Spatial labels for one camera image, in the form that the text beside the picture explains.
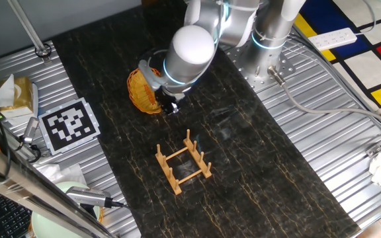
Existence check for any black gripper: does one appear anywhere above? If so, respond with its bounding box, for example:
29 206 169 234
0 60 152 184
154 89 181 116

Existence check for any orange woven oval basket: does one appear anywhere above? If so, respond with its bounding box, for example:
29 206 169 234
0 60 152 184
126 67 163 115

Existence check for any wooden dish rack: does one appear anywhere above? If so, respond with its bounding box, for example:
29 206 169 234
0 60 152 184
154 128 213 196

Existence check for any black marble pattern mat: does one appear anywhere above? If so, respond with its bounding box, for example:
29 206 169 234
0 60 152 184
51 0 362 238

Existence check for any black white marker board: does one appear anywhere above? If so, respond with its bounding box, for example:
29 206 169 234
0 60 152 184
37 97 101 156

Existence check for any white crumpled plastic bag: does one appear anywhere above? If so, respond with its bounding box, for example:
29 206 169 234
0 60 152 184
33 163 89 186

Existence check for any yellow tissue box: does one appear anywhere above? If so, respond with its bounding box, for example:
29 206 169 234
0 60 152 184
0 73 39 120

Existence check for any metal pole with clamp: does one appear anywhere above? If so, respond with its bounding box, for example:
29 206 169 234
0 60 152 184
7 0 52 64

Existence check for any shiny metal bar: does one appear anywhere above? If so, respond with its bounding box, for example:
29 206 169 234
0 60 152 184
0 135 118 238

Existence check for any pale green plate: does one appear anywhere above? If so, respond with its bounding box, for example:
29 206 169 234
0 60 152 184
30 180 101 238

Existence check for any white power strip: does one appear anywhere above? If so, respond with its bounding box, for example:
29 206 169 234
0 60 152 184
308 27 359 52

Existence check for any black keyboard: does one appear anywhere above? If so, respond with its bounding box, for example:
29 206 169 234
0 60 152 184
0 186 32 238

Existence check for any colourful block pattern rug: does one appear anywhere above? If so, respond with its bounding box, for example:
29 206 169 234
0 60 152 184
292 0 381 110

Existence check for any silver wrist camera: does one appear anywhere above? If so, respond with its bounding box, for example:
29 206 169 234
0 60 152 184
138 60 163 91

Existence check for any black camera cable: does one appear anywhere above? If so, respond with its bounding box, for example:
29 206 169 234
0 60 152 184
106 199 132 211

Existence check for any silver camera on stand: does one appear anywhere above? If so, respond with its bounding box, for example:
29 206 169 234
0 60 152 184
65 186 112 209

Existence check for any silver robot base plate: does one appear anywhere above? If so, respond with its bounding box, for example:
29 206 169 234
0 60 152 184
225 42 296 93

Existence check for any small silver camera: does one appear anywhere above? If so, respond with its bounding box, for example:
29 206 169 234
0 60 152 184
22 116 41 145

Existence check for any black camera clamp mount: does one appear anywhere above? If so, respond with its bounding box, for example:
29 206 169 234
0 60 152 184
13 135 42 163

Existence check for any grey conduit cable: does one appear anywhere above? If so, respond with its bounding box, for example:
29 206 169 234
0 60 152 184
267 65 381 130

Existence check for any grey power strip cable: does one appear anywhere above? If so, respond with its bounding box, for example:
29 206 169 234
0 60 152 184
355 0 376 36

